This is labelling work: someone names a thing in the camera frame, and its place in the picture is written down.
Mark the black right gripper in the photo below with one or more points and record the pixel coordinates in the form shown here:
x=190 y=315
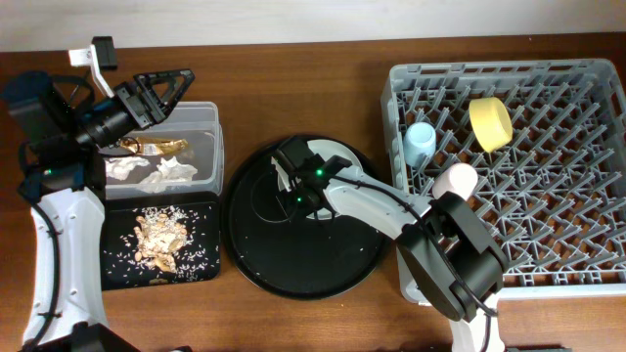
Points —
x=297 y=211

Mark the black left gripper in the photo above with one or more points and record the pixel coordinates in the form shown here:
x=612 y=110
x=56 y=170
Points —
x=145 y=110

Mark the grey round plate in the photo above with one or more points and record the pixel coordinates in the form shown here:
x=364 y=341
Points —
x=325 y=148

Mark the gold foil wrapper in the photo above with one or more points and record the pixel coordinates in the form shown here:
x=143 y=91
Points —
x=148 y=146

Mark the white tissue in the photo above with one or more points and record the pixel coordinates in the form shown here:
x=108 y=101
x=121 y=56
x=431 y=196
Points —
x=119 y=168
x=167 y=172

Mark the blue plastic cup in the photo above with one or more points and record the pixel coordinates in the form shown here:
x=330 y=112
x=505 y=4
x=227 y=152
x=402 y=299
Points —
x=419 y=143

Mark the food scraps and rice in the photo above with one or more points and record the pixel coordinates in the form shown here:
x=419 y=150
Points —
x=159 y=239

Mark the pink plastic cup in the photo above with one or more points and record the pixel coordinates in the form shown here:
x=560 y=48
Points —
x=460 y=179

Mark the yellow bowl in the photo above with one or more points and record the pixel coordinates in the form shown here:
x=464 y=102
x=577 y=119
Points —
x=490 y=123

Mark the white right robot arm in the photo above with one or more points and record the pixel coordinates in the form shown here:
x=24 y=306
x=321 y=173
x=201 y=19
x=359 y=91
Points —
x=455 y=262

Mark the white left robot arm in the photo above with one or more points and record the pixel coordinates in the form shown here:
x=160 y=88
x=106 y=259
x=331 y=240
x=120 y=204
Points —
x=64 y=182

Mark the clear plastic waste bin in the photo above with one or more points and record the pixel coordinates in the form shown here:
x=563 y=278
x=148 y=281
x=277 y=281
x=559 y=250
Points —
x=196 y=122

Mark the grey dishwasher rack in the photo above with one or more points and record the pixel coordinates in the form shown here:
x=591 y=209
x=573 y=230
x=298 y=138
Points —
x=553 y=197

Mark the round black serving tray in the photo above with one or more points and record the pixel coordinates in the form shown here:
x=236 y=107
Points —
x=284 y=251

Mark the black rectangular tray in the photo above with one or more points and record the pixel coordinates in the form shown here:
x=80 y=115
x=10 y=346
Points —
x=200 y=230

